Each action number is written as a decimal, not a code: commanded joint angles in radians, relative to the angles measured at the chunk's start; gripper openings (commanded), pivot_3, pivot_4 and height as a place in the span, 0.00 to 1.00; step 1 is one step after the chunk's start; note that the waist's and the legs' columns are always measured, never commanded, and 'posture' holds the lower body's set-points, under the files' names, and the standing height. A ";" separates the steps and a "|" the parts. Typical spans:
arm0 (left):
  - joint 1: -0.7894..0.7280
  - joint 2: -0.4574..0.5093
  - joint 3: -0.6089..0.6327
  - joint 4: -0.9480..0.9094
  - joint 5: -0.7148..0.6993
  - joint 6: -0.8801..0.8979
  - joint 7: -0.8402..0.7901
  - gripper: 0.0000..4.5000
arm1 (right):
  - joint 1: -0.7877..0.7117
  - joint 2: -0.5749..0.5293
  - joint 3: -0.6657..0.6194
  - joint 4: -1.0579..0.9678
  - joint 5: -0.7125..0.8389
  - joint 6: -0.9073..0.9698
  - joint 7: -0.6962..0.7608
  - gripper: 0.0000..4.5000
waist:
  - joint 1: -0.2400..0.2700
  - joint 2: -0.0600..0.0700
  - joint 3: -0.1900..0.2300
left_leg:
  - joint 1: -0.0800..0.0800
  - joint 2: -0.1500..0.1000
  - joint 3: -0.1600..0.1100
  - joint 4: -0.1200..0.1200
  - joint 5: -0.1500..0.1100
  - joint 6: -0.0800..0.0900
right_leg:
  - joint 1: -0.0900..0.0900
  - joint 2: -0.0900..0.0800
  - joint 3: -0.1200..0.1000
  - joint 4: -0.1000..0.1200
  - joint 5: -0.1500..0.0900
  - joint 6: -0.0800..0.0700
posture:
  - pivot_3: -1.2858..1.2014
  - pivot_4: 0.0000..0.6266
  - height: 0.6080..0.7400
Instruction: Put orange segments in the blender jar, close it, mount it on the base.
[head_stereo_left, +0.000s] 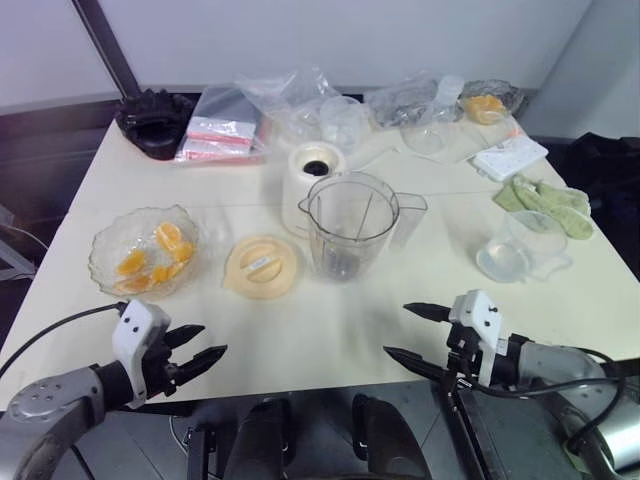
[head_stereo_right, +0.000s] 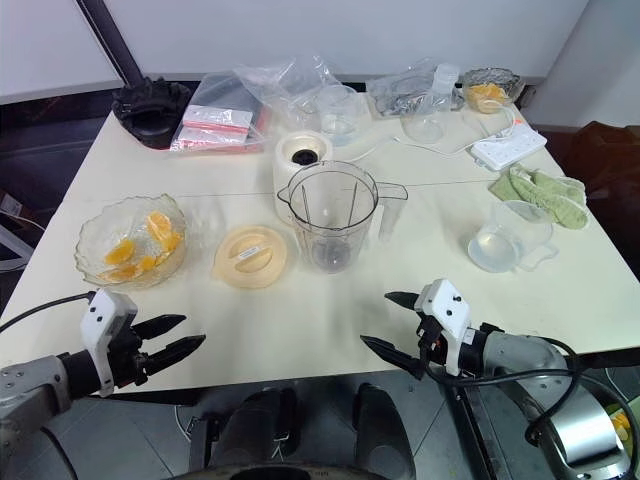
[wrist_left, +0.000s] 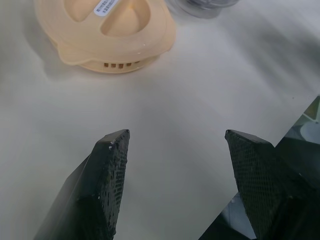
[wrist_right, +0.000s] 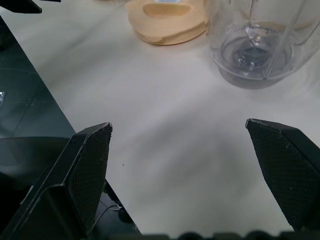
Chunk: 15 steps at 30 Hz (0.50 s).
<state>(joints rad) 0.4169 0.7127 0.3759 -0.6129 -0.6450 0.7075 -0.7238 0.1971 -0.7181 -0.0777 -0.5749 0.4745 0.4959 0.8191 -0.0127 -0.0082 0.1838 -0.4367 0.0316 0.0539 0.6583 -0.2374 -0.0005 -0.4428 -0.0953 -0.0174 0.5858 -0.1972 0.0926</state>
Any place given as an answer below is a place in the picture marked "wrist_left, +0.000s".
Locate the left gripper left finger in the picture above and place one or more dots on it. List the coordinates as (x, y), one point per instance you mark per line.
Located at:
(100, 190)

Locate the green tray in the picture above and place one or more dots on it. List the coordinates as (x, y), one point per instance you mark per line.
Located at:
(313, 107)

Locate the yellow white lid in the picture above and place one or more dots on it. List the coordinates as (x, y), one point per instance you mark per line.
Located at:
(120, 37)

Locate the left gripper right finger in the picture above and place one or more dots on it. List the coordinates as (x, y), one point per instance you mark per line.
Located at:
(260, 180)

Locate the white round object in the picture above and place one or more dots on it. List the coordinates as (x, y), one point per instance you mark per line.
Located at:
(311, 132)

